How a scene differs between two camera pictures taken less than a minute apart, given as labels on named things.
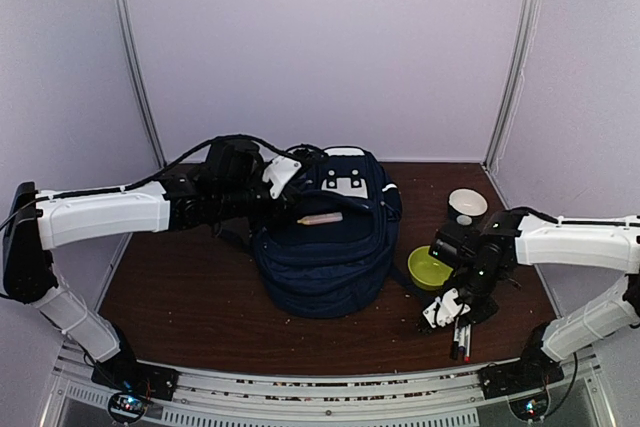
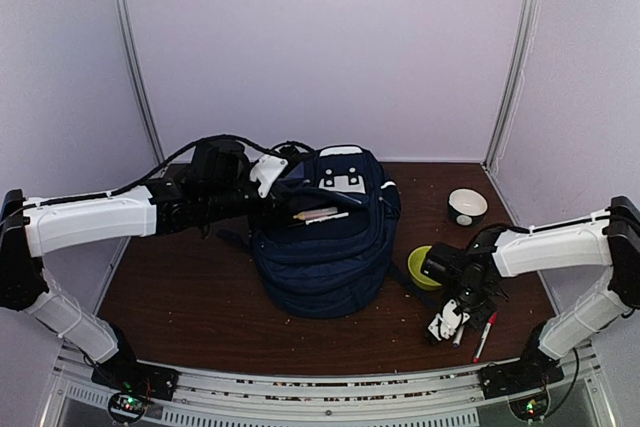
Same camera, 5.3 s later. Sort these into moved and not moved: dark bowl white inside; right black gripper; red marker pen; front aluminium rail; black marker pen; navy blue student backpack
Moved: black marker pen; red marker pen
Not moved: dark bowl white inside; front aluminium rail; navy blue student backpack; right black gripper
